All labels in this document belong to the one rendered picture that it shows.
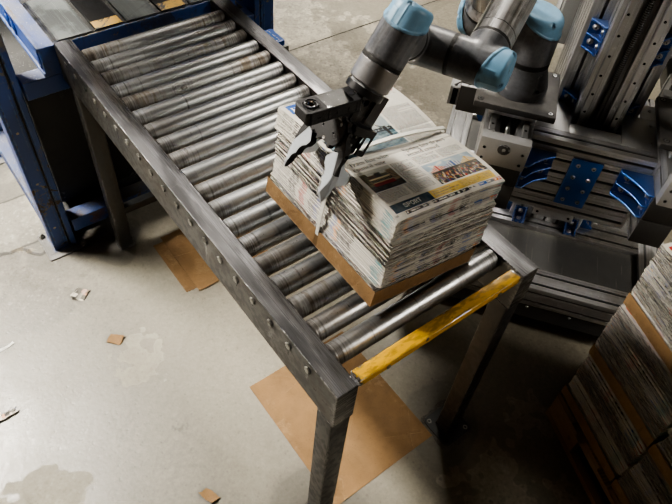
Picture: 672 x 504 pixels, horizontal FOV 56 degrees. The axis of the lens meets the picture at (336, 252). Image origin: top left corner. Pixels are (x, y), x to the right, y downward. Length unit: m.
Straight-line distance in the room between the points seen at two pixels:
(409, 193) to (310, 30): 2.55
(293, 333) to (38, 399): 1.14
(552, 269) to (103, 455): 1.54
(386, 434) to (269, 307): 0.88
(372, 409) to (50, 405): 0.99
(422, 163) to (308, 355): 0.42
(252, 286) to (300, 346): 0.17
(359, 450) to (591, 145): 1.11
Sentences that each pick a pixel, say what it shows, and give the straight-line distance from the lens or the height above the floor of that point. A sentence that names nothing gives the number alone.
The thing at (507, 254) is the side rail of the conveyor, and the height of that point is 0.80.
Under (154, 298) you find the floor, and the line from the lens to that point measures 2.32.
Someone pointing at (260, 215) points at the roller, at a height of 0.79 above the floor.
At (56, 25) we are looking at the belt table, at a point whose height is 0.80.
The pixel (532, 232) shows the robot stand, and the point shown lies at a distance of 2.37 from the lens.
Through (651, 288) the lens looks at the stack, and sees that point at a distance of 1.65.
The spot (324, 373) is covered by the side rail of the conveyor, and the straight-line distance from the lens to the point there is 1.19.
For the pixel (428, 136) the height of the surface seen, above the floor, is 1.03.
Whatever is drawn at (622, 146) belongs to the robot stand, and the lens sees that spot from 1.98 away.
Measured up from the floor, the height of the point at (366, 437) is 0.00.
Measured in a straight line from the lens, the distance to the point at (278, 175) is 1.36.
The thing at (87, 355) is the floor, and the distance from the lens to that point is 2.24.
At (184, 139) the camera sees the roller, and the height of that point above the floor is 0.79.
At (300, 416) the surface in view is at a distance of 2.04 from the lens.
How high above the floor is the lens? 1.84
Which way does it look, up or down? 50 degrees down
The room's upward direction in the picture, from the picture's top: 6 degrees clockwise
